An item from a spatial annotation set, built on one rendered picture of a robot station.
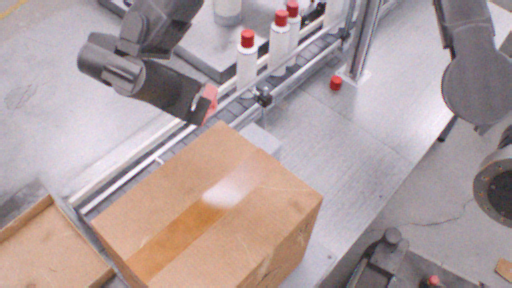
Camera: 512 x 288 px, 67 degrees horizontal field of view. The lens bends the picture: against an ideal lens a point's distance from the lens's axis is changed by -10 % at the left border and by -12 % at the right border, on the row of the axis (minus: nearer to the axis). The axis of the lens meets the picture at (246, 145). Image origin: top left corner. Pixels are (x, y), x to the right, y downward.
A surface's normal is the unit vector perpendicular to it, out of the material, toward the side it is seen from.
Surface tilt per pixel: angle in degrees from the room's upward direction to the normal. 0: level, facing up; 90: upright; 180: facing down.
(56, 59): 0
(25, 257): 0
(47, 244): 0
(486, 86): 51
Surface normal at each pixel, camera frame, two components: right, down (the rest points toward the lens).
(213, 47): 0.02, -0.61
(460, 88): -0.40, 0.12
